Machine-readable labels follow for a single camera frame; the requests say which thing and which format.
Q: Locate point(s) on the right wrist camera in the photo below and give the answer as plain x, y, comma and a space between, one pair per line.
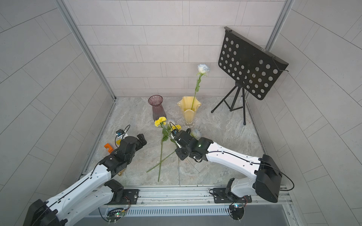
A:
174, 132

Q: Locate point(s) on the orange block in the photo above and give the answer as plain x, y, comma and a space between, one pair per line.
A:
109, 148

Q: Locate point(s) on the left circuit board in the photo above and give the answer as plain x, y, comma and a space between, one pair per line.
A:
116, 214

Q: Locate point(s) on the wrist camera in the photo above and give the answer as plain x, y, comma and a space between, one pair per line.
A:
121, 133
174, 132

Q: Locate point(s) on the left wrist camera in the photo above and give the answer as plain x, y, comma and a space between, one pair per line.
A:
121, 133

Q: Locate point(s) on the purple glass vase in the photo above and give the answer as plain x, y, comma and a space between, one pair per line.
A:
157, 109

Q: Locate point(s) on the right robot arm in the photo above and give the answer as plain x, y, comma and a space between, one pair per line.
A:
262, 175

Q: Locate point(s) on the black music stand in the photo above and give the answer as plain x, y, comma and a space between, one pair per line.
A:
254, 69

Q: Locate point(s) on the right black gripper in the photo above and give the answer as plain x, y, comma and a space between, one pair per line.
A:
180, 154

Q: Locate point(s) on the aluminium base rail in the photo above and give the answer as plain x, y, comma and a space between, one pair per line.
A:
144, 196

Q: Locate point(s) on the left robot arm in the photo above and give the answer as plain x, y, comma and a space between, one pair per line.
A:
41, 214

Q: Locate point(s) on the circuit board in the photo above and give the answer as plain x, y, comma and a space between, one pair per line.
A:
236, 212
116, 214

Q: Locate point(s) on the yellow glass vase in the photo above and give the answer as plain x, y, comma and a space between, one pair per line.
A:
189, 106

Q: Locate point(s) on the right circuit board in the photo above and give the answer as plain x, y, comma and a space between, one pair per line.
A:
236, 212

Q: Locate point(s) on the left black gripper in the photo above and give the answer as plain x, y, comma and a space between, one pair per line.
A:
142, 139

